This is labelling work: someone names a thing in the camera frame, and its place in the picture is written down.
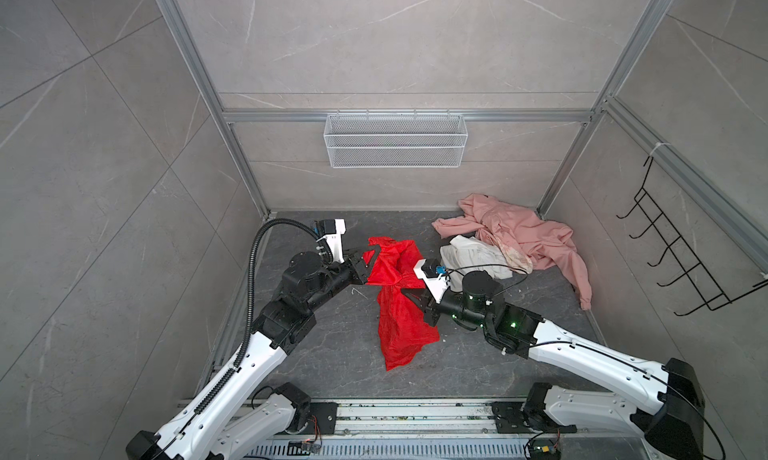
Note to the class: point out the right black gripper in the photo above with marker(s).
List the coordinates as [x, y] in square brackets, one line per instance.
[429, 304]

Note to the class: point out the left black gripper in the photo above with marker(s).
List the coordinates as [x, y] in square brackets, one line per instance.
[357, 274]

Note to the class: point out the red cloth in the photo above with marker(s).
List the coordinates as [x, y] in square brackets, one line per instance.
[402, 329]

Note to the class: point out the white cloth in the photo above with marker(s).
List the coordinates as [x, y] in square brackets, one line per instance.
[463, 255]

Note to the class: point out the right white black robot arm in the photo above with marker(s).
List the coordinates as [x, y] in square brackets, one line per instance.
[661, 403]

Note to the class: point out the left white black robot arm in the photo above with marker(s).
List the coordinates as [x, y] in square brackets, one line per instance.
[207, 427]

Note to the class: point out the pink cloth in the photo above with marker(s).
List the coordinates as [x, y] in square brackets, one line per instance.
[526, 241]

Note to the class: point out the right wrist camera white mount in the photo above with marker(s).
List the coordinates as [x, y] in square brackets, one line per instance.
[434, 276]

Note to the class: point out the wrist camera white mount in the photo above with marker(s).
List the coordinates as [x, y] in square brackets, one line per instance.
[434, 276]
[329, 243]

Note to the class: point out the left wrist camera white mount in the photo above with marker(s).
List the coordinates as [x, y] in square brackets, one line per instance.
[329, 243]

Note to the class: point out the white wire mesh basket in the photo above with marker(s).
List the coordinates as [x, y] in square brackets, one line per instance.
[395, 140]

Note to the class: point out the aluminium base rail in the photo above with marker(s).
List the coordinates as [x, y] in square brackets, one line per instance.
[441, 428]

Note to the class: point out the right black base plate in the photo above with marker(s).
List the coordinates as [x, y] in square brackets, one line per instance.
[516, 418]

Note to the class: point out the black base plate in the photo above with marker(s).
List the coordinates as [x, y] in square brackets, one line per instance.
[516, 418]
[322, 414]

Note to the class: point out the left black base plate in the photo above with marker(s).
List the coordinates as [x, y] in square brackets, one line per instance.
[322, 414]

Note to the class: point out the aluminium frame profiles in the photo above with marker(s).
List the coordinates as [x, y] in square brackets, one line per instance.
[744, 232]

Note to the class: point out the black wire hook rack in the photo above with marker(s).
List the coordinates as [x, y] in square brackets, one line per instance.
[711, 295]

